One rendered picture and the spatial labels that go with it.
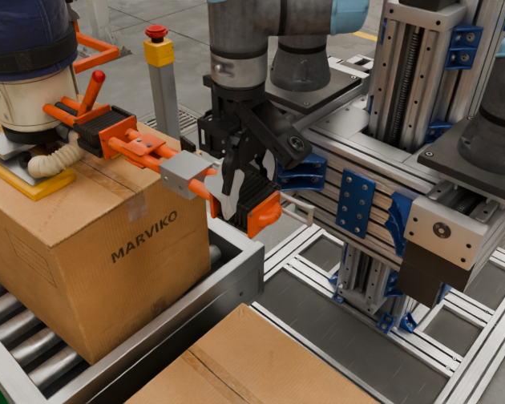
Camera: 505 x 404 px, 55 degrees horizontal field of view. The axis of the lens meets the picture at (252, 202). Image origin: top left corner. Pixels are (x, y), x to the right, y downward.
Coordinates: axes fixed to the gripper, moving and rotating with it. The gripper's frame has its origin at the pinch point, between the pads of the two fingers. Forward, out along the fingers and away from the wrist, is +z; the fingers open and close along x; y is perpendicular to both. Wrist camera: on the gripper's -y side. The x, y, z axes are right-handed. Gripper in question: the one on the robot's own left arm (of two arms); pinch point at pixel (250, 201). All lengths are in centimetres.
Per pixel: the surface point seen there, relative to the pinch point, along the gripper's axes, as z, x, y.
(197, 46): 107, -237, 249
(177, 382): 54, 10, 13
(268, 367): 53, -6, -1
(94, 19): 79, -175, 297
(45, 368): 53, 27, 39
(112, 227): 17.5, 7.2, 30.0
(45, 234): 13.1, 19.0, 33.6
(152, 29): 4, -50, 79
